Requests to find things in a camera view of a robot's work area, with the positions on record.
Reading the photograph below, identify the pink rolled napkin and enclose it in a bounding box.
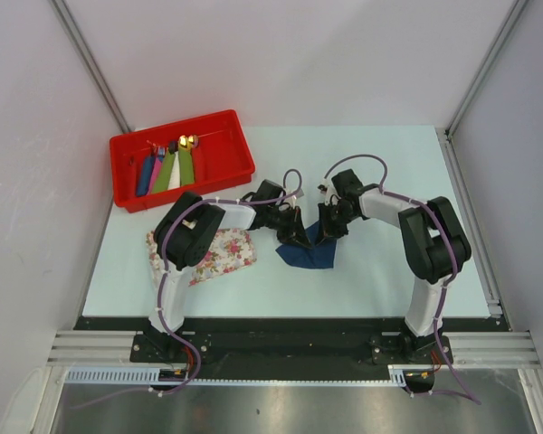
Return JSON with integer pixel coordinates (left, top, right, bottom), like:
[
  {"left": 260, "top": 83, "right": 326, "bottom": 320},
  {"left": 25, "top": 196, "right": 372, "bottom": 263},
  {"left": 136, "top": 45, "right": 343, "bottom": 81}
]
[{"left": 148, "top": 147, "right": 166, "bottom": 194}]

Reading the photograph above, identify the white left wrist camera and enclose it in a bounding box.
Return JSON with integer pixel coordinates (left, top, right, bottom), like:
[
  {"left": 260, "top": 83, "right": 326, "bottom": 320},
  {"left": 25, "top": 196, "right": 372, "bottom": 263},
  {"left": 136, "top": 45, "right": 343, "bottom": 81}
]
[{"left": 289, "top": 189, "right": 304, "bottom": 206}]

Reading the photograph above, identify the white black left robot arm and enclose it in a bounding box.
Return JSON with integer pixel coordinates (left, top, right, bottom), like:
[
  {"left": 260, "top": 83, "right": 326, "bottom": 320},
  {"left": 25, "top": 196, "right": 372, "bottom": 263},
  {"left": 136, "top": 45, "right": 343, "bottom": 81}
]
[{"left": 149, "top": 180, "right": 312, "bottom": 362}]

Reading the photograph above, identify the olive green rolled napkin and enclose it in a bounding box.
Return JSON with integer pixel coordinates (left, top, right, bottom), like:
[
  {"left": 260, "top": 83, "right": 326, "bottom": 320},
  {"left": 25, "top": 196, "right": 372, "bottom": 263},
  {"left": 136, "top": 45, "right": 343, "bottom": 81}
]
[{"left": 177, "top": 135, "right": 199, "bottom": 186}]

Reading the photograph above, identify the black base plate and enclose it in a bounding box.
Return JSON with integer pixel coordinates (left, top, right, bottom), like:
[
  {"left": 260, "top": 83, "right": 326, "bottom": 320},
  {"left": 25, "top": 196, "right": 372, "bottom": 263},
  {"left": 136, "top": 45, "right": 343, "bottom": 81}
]
[{"left": 74, "top": 316, "right": 510, "bottom": 365}]

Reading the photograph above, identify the left aluminium corner post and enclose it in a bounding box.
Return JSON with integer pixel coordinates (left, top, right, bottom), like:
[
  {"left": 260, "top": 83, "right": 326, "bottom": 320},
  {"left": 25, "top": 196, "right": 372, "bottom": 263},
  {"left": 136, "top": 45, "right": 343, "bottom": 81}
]
[{"left": 48, "top": 0, "right": 132, "bottom": 134}]

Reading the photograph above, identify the dark blue paper napkin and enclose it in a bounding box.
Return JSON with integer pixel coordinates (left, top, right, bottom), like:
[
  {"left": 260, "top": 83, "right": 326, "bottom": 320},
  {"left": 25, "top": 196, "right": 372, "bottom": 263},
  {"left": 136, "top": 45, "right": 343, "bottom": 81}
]
[{"left": 276, "top": 240, "right": 337, "bottom": 269}]

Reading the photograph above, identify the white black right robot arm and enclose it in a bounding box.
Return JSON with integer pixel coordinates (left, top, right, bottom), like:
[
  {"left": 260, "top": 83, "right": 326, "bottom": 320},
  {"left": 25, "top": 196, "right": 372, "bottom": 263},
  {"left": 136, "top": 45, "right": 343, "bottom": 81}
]
[{"left": 316, "top": 169, "right": 472, "bottom": 363}]

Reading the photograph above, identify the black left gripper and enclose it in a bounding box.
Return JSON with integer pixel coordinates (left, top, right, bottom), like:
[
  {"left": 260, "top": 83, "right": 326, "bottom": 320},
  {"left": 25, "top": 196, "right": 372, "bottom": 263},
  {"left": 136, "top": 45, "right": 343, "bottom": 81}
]
[{"left": 264, "top": 205, "right": 311, "bottom": 250}]

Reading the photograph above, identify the aluminium corner post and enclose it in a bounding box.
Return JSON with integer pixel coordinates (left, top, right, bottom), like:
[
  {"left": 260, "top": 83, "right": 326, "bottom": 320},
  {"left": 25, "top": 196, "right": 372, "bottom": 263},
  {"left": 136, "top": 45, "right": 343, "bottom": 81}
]
[
  {"left": 444, "top": 0, "right": 533, "bottom": 139},
  {"left": 48, "top": 0, "right": 132, "bottom": 134}
]

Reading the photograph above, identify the white slotted cable duct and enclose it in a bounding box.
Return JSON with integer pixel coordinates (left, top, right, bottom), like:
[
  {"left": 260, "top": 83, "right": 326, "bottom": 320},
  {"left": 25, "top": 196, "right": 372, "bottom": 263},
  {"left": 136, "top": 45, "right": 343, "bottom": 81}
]
[{"left": 65, "top": 366, "right": 406, "bottom": 387}]

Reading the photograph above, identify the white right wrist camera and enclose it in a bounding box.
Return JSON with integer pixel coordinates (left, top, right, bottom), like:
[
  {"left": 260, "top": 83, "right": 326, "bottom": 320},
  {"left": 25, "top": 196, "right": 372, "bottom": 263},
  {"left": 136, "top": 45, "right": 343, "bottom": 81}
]
[{"left": 318, "top": 179, "right": 338, "bottom": 205}]

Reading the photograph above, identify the floral cloth mat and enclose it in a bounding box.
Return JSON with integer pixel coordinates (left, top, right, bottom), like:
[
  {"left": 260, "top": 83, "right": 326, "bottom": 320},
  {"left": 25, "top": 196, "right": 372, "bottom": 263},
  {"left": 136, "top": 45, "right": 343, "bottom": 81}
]
[{"left": 146, "top": 229, "right": 257, "bottom": 288}]

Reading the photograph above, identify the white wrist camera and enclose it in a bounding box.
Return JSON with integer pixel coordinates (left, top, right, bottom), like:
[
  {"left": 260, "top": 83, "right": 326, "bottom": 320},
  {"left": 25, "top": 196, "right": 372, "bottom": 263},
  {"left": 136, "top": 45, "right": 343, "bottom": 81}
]
[
  {"left": 289, "top": 189, "right": 304, "bottom": 206},
  {"left": 318, "top": 179, "right": 338, "bottom": 205}
]

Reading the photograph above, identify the right aluminium corner post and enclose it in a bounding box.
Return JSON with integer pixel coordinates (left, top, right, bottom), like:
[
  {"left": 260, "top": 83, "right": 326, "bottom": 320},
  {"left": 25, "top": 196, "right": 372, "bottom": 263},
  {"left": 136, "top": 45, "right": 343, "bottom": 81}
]
[{"left": 444, "top": 0, "right": 533, "bottom": 139}]

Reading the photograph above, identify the blue rolled napkin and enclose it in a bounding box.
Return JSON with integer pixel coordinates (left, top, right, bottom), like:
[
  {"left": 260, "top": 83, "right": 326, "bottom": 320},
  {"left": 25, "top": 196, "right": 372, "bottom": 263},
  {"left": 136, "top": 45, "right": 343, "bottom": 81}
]
[{"left": 135, "top": 154, "right": 156, "bottom": 197}]

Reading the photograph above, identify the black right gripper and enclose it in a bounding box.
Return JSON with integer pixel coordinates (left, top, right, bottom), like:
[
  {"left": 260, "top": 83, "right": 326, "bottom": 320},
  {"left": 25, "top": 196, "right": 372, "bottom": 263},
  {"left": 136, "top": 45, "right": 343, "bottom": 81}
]
[{"left": 316, "top": 202, "right": 358, "bottom": 247}]

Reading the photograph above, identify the white rolled napkin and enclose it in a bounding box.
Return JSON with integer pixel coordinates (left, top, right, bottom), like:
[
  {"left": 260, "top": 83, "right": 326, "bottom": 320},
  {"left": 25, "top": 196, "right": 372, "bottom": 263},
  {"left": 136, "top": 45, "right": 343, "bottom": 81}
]
[{"left": 167, "top": 154, "right": 181, "bottom": 190}]

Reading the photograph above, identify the red plastic bin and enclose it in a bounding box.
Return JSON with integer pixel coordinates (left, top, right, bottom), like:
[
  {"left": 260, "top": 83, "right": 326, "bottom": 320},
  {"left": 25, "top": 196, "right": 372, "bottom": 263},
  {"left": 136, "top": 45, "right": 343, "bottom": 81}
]
[{"left": 110, "top": 109, "right": 256, "bottom": 212}]

